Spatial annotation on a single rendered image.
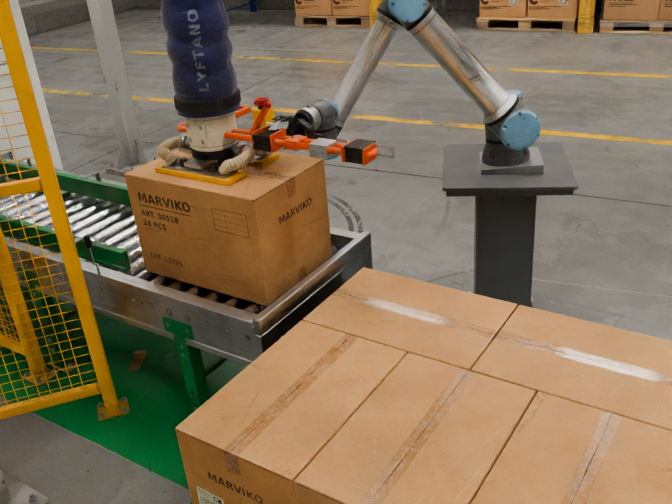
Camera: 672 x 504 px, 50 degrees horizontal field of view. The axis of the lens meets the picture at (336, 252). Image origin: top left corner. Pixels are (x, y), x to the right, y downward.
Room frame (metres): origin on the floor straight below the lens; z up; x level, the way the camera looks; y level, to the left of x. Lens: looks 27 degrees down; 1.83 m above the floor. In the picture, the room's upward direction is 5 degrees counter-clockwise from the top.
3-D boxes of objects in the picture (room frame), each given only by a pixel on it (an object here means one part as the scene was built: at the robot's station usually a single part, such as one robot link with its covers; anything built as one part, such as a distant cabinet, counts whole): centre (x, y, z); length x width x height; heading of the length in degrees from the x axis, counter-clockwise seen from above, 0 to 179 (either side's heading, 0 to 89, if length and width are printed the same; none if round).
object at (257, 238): (2.44, 0.37, 0.75); 0.60 x 0.40 x 0.40; 55
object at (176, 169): (2.37, 0.45, 0.97); 0.34 x 0.10 x 0.05; 55
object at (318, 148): (2.19, 0.01, 1.07); 0.07 x 0.07 x 0.04; 55
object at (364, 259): (2.22, 0.07, 0.47); 0.70 x 0.03 x 0.15; 145
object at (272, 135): (2.31, 0.19, 1.08); 0.10 x 0.08 x 0.06; 145
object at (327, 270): (2.22, 0.07, 0.58); 0.70 x 0.03 x 0.06; 145
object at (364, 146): (2.10, -0.10, 1.08); 0.08 x 0.07 x 0.05; 55
